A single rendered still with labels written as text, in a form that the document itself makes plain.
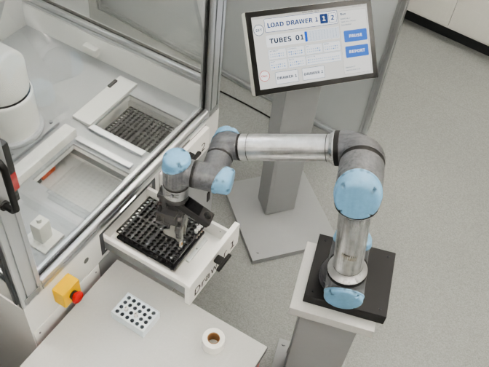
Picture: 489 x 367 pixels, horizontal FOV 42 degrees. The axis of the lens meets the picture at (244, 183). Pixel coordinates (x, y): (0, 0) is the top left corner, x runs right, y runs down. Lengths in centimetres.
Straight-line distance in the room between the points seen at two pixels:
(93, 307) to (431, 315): 166
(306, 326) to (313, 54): 102
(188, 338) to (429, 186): 199
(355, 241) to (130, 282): 79
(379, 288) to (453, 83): 241
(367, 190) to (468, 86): 288
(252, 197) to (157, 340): 143
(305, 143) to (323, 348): 91
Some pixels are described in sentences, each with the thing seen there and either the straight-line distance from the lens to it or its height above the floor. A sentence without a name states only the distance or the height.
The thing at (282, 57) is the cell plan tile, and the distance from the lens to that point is 250.
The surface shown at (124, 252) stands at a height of 88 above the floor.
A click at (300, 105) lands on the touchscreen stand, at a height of 77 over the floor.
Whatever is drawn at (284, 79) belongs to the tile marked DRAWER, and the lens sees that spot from 250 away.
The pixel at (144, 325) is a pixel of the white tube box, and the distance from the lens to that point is 203.
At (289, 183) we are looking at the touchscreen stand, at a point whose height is 26.
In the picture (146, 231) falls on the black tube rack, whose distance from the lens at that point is 210.
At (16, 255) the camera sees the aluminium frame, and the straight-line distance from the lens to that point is 176.
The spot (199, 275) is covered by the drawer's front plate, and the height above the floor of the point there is 93.
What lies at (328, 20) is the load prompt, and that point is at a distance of 258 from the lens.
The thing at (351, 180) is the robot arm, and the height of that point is 144.
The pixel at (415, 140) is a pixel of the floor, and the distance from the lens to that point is 389.
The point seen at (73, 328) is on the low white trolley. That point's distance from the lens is 209.
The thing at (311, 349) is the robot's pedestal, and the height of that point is 46.
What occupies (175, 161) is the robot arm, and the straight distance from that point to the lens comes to 169.
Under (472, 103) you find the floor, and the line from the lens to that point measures 429.
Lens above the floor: 258
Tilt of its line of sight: 49 degrees down
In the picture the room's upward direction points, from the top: 7 degrees clockwise
